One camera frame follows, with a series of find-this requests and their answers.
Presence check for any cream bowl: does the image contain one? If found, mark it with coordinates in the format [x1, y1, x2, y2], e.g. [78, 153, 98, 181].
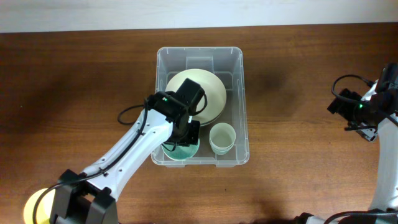
[165, 68, 226, 123]

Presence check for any mint green small bowl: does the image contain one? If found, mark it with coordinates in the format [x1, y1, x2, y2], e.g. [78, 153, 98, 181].
[161, 141, 200, 161]

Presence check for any cream white cup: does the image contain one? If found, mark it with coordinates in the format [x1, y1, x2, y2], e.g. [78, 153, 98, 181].
[209, 123, 236, 147]

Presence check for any clear plastic storage bin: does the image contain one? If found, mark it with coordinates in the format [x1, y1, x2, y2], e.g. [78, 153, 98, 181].
[150, 46, 251, 168]

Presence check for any mint green cup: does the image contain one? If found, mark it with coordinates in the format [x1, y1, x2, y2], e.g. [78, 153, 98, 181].
[212, 148, 230, 156]

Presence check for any light grey cup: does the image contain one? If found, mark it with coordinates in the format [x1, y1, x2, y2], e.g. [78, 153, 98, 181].
[210, 142, 234, 150]

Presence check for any yellow small bowl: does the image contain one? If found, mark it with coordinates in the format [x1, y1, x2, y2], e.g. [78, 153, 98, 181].
[23, 189, 55, 224]

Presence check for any dark blue bowl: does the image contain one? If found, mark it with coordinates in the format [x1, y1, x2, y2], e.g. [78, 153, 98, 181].
[200, 110, 224, 127]

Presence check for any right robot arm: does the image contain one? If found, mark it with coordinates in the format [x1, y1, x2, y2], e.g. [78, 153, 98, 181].
[293, 63, 397, 224]

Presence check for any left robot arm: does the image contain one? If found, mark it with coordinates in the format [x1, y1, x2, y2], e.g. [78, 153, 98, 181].
[49, 78, 206, 223]

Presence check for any left black cable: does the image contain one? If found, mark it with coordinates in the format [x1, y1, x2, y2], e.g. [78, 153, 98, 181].
[32, 90, 208, 224]

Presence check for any black cable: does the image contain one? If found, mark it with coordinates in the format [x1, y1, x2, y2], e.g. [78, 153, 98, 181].
[323, 73, 398, 224]
[32, 90, 208, 224]

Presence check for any right black cable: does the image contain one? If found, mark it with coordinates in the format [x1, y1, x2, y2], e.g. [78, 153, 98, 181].
[323, 73, 398, 224]

